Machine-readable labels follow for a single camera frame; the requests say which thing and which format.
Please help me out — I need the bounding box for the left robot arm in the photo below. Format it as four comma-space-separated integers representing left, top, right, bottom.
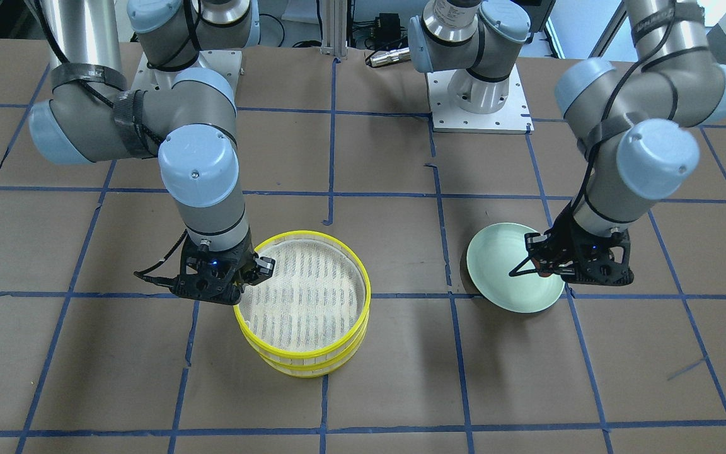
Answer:
407, 1, 726, 286

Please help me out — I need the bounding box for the aluminium frame post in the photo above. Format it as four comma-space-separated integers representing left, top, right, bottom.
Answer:
317, 1, 352, 62

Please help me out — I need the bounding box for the yellow steamer layer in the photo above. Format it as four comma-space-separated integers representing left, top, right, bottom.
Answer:
250, 321, 368, 378
234, 230, 371, 359

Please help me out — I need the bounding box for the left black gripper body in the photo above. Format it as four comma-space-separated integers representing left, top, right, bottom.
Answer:
524, 205, 634, 286

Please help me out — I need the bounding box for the light green plate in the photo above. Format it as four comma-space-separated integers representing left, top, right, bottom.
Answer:
466, 223, 565, 313

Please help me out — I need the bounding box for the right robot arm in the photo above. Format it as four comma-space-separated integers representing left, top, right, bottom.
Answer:
29, 1, 275, 305

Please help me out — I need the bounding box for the black power adapter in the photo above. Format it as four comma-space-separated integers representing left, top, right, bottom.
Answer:
371, 13, 403, 49

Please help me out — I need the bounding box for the silver cylindrical connector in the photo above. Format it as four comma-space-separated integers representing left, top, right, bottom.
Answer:
365, 48, 411, 68

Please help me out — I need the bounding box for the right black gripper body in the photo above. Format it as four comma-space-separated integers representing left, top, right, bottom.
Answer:
171, 232, 256, 305

